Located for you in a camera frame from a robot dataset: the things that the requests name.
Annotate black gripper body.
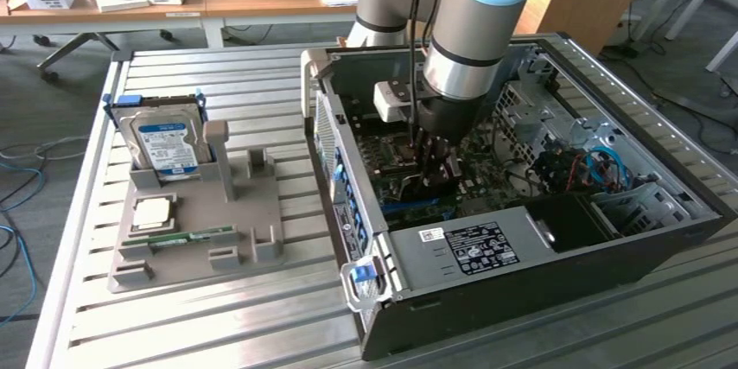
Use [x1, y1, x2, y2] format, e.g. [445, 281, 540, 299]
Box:
[420, 83, 492, 145]

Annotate black graphics card silver bracket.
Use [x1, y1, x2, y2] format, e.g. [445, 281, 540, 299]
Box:
[391, 172, 462, 205]

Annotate black CPU socket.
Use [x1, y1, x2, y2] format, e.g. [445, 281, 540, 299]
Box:
[378, 133, 421, 171]

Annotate green motherboard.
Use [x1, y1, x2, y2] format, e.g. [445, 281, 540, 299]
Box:
[351, 111, 541, 228]

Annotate blue expansion slot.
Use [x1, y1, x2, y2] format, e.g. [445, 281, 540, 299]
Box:
[379, 198, 440, 214]

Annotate perforated metal drive cage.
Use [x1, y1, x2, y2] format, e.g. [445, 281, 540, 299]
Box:
[489, 81, 584, 162]

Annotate blue card retainer clips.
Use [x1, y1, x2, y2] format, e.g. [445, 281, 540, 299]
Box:
[331, 148, 370, 258]

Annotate grey power supply black label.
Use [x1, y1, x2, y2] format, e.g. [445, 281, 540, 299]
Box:
[386, 207, 556, 293]

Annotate open grey black PC case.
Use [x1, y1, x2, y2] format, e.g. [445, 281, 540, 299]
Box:
[301, 32, 725, 362]

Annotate grey metal disk bay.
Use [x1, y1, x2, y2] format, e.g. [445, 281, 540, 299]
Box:
[588, 181, 693, 237]

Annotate grey plastic parts rack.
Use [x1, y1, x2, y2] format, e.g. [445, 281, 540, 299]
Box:
[107, 120, 287, 295]

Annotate green RAM stick white label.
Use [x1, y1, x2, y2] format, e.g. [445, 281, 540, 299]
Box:
[122, 226, 237, 248]

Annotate silver CPU chip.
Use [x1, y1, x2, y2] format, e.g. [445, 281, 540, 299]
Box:
[131, 199, 174, 232]

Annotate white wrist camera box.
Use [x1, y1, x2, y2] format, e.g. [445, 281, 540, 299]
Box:
[373, 80, 429, 124]

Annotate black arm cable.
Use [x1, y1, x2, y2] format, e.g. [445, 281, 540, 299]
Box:
[406, 0, 446, 150]

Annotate black wire bundle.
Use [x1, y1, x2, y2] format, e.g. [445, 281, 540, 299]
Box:
[530, 143, 584, 195]

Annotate blue wire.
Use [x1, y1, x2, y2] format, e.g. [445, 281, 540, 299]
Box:
[582, 146, 633, 193]

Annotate black floor cables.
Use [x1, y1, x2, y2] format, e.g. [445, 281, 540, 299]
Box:
[598, 0, 738, 154]

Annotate hard disk with blue bracket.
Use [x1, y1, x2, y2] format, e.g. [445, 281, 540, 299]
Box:
[102, 90, 218, 182]

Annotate grey floor cables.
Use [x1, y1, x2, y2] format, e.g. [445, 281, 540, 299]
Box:
[0, 135, 91, 162]

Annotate blue floor cable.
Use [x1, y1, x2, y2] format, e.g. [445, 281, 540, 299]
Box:
[0, 161, 46, 327]

